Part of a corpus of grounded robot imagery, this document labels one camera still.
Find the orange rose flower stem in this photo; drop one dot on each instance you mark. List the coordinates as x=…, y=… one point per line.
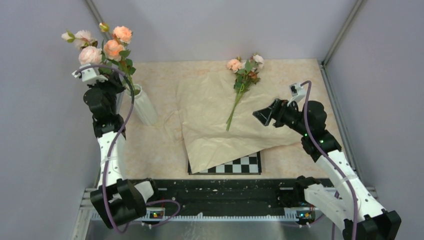
x=116, y=52

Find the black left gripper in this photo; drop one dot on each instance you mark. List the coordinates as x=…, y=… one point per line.
x=114, y=81

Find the orange kraft wrapping paper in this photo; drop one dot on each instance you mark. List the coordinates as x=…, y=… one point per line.
x=216, y=129

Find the pink rose flower stem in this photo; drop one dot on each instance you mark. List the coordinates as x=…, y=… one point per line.
x=246, y=75

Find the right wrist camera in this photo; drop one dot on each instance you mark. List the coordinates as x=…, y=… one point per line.
x=297, y=92

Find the white rose flower stem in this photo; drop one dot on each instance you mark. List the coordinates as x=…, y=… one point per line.
x=89, y=55

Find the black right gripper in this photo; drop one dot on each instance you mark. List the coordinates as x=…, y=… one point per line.
x=276, y=111

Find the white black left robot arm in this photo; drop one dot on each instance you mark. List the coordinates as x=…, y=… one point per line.
x=117, y=199

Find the black white checkerboard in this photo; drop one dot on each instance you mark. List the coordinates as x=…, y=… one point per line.
x=247, y=165

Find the aluminium front rail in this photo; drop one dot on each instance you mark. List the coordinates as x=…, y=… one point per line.
x=162, y=211

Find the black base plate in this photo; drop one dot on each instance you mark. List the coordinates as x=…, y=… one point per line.
x=231, y=197

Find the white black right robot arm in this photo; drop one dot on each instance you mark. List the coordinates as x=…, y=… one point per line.
x=356, y=213

